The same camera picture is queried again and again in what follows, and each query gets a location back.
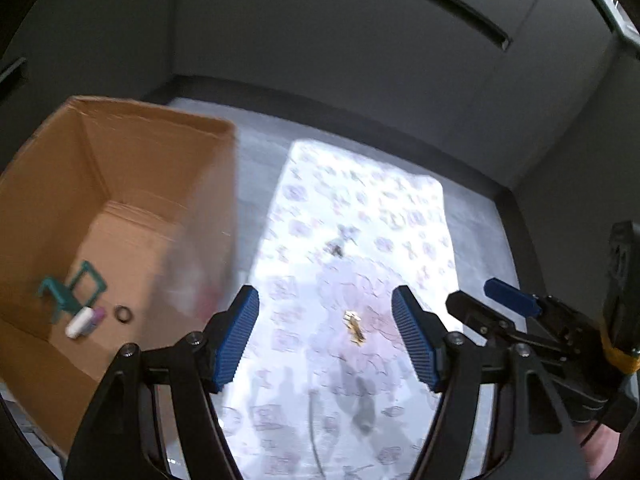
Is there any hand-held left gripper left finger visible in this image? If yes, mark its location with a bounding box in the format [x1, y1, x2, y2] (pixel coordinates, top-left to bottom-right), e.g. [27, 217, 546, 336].
[64, 285, 261, 480]

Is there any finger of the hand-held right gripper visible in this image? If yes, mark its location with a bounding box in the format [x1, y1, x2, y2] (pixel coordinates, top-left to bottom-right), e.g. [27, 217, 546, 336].
[445, 290, 531, 348]
[483, 277, 543, 318]

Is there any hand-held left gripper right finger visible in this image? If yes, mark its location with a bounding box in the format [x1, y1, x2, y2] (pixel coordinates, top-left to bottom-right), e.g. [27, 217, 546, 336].
[391, 285, 591, 480]

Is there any gold hair clip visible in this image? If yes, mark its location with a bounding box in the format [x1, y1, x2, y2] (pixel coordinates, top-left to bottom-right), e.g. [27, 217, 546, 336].
[342, 310, 367, 347]

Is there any cream white stick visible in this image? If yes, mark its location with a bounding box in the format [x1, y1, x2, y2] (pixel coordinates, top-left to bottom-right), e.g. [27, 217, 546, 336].
[65, 307, 97, 339]

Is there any small teal toy chair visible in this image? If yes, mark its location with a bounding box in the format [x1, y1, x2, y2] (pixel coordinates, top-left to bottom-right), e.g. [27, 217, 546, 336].
[37, 260, 108, 323]

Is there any brown cardboard box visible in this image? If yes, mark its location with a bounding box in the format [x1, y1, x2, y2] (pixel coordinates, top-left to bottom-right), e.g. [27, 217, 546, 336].
[0, 96, 238, 461]

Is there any person's right forearm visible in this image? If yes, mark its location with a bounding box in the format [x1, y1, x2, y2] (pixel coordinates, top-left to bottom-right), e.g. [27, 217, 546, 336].
[575, 422, 640, 480]

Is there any grey metal clip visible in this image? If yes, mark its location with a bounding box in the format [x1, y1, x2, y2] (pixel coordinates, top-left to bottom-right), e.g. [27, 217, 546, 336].
[325, 225, 361, 258]

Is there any white pink printed mat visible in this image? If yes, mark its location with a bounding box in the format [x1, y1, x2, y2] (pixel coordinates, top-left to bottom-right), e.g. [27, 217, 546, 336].
[215, 140, 458, 480]

